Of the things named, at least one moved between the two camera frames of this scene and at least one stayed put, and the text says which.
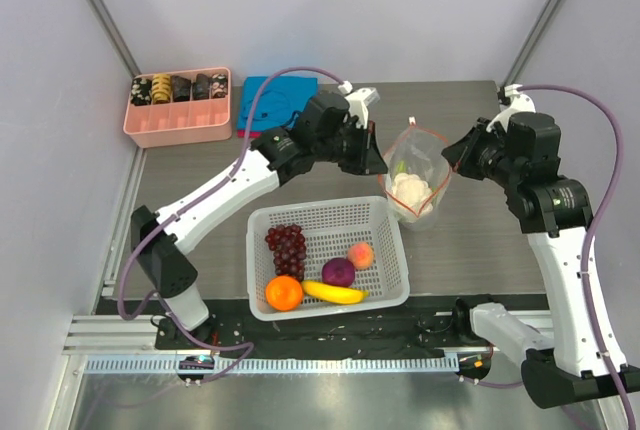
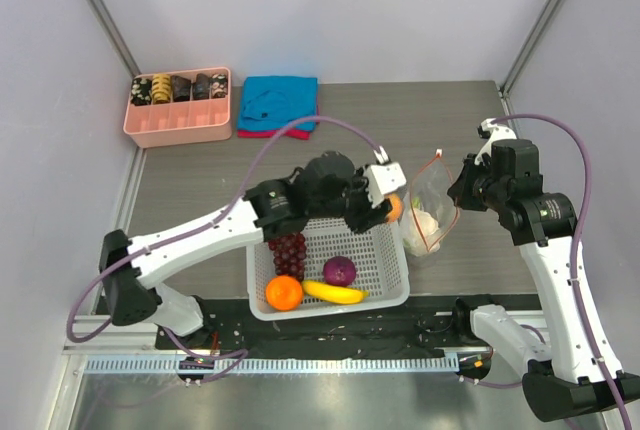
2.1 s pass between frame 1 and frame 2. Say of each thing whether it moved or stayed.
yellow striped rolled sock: stayed
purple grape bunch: stayed
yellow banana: stayed
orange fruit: stayed
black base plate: stayed
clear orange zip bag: moved
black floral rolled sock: stayed
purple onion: stayed
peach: moved
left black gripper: moved
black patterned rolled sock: stayed
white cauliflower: moved
